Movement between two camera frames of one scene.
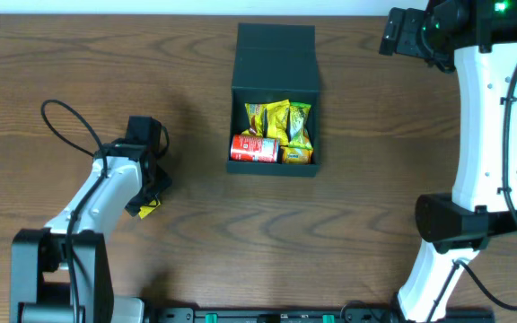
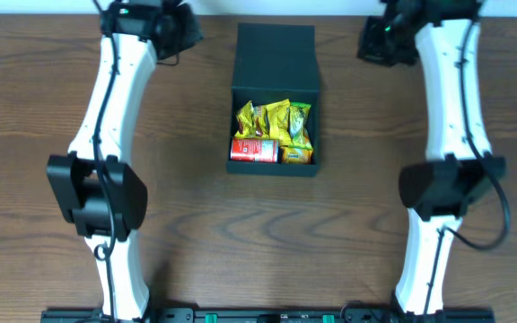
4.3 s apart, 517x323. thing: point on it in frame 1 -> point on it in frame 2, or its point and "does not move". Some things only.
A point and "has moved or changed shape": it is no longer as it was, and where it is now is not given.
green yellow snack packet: (299, 113) does not move
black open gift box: (275, 62) does not move
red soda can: (254, 148) does not move
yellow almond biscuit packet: (291, 155) does not move
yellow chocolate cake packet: (255, 119) has moved or changed shape
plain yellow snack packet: (276, 117) does not move
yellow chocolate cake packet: (145, 210) -> (245, 117)
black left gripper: (152, 193) -> (186, 32)
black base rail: (302, 315) does not move
